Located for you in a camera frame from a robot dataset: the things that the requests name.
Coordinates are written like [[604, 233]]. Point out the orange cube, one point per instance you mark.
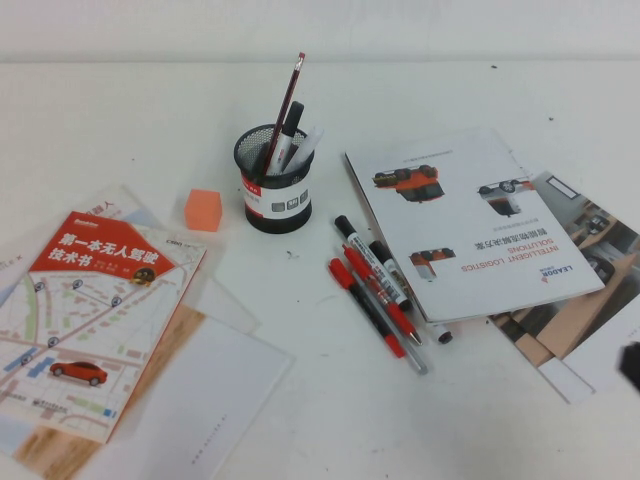
[[202, 212]]

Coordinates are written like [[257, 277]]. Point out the white booklet with small print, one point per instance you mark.
[[210, 400]]

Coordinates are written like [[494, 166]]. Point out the black-capped marker with white body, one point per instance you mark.
[[292, 117]]

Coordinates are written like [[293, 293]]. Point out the red gel pen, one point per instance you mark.
[[357, 260]]

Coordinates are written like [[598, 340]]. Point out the brochure with office photo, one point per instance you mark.
[[600, 225]]

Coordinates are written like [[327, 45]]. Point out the black-capped marker with brown label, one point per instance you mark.
[[382, 252]]

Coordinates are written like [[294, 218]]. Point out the black-capped marker with white label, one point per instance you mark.
[[372, 262]]

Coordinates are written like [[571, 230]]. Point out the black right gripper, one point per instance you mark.
[[631, 365]]

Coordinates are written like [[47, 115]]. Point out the white pen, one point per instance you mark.
[[310, 142]]

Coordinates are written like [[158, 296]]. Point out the black mesh pen holder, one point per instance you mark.
[[280, 205]]

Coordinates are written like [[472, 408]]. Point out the red pencil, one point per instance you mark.
[[287, 95]]

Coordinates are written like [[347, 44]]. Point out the red and black pen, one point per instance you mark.
[[367, 305]]

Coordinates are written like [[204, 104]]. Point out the plain white paper sheet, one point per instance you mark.
[[230, 310]]

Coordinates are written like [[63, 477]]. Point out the self-driving book with map cover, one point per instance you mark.
[[100, 310]]

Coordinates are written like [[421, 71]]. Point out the Leader logistics brochure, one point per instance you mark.
[[475, 225]]

